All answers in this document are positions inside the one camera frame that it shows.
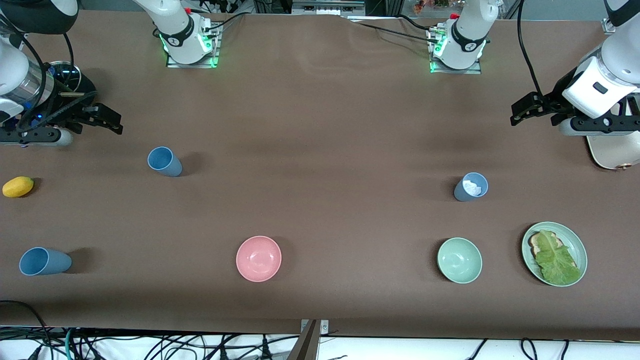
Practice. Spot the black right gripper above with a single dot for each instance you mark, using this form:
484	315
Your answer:
71	106

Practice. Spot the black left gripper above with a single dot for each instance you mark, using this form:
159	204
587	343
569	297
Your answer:
558	98

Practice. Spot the blue cup holding tissue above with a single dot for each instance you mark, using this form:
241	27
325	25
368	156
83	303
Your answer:
462	194

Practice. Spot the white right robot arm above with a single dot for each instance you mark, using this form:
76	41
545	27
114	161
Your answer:
175	20

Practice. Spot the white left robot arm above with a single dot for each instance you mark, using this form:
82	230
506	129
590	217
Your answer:
470	30

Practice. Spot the blue plastic cup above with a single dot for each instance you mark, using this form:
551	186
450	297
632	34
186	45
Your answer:
165	161
45	261

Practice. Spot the crumpled white tissue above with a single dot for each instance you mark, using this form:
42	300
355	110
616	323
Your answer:
472	188

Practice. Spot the yellow lemon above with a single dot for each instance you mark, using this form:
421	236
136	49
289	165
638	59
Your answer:
18	186

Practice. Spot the toasted bread slice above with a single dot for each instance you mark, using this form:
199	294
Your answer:
536	245

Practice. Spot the mint green plate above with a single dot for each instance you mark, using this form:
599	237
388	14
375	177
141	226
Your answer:
575	245

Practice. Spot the green lettuce leaf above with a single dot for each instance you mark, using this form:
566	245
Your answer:
557	260

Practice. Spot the mint green bowl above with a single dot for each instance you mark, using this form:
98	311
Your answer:
459	260

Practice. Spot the pink bowl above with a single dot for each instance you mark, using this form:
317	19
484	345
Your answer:
258	258

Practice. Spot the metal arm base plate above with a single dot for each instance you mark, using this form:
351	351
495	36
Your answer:
192	65
455	71

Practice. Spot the aluminium frame rail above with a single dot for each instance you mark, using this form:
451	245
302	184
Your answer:
327	6

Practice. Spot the metal table clamp bracket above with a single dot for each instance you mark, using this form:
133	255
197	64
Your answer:
312	342

